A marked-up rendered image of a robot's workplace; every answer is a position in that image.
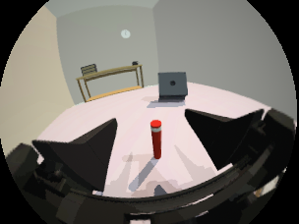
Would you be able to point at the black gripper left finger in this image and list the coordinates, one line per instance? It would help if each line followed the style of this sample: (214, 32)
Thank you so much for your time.
(87, 156)

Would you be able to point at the red peg with white band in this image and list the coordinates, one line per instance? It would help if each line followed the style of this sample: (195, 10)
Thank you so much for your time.
(156, 138)

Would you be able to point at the dark grey sloped panel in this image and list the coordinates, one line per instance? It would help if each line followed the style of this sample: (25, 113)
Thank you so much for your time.
(172, 86)

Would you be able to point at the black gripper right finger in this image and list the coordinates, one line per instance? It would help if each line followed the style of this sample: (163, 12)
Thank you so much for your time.
(220, 135)

